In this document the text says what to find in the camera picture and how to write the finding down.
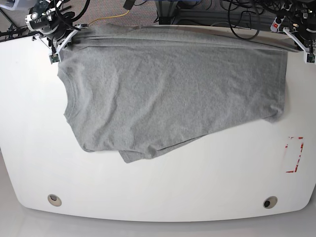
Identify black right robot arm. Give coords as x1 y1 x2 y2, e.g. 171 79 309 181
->
25 0 90 63

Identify right table cable grommet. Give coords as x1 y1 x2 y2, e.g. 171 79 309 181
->
263 196 278 209

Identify red tape rectangle marking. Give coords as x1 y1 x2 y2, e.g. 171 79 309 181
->
282 137 304 173

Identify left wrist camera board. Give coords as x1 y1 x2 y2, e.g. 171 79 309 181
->
305 53 316 64

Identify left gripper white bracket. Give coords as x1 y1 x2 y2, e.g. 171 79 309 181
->
283 27 316 56

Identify left table cable grommet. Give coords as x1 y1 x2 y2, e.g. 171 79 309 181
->
47 194 62 207

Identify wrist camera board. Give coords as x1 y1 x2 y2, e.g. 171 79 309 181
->
49 53 60 64
305 53 316 64

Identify table cable grommet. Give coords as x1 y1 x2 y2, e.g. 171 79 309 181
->
47 194 62 207
263 196 278 209

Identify grey T-shirt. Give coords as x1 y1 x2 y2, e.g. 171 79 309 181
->
58 25 287 163

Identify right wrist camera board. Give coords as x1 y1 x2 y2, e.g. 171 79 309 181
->
49 53 60 64

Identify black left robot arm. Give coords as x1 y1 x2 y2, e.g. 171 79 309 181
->
283 0 316 62

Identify white power strip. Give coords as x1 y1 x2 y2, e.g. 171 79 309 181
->
270 0 293 33

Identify black tripod stand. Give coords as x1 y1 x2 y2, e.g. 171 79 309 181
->
0 4 30 41

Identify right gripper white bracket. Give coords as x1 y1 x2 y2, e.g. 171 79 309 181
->
31 22 88 56

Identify yellow cable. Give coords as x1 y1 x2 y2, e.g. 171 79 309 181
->
87 9 130 25

